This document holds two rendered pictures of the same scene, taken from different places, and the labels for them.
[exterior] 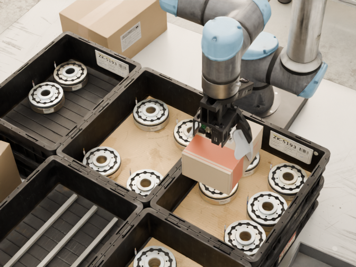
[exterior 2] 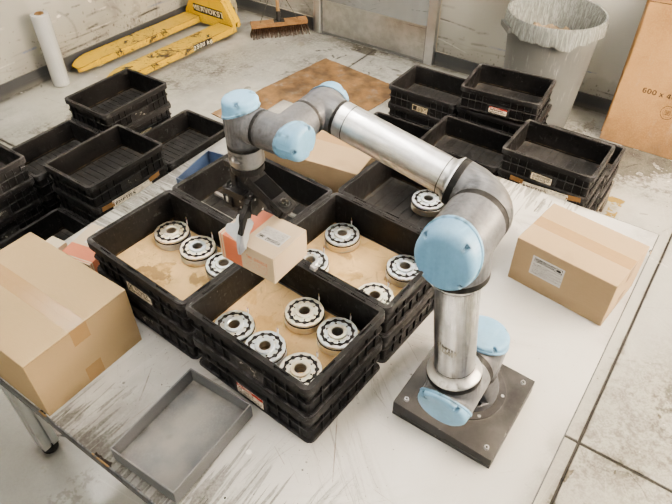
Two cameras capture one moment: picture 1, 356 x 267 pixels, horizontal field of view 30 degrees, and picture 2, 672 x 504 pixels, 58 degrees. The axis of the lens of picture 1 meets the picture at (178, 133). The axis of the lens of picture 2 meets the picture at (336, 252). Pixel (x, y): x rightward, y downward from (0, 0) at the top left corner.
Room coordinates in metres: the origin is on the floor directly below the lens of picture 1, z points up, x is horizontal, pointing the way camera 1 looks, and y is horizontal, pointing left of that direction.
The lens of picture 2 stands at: (1.19, -1.15, 2.03)
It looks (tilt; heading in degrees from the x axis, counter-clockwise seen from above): 42 degrees down; 93
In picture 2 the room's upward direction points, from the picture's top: straight up
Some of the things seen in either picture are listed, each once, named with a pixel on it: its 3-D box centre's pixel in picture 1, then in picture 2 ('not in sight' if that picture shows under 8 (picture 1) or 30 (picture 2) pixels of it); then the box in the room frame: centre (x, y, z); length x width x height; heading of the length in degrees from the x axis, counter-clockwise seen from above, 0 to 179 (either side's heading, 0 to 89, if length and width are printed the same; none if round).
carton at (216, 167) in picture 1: (222, 150); (263, 243); (0.97, -0.10, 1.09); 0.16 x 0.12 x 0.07; 148
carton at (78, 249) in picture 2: not in sight; (94, 252); (0.37, 0.23, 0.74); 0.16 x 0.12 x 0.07; 70
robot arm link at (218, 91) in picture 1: (221, 80); (245, 155); (0.95, -0.09, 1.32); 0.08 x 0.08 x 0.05
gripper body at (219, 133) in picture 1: (217, 110); (247, 184); (0.95, -0.08, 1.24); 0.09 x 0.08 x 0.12; 148
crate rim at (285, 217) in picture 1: (242, 179); (284, 312); (1.02, -0.16, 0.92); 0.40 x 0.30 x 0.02; 144
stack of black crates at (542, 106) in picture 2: not in sight; (500, 123); (1.91, 1.69, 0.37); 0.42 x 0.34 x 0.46; 148
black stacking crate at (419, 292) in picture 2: (146, 143); (358, 261); (1.19, 0.09, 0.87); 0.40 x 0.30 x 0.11; 144
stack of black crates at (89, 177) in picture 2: not in sight; (116, 196); (0.11, 0.99, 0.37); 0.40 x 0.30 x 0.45; 58
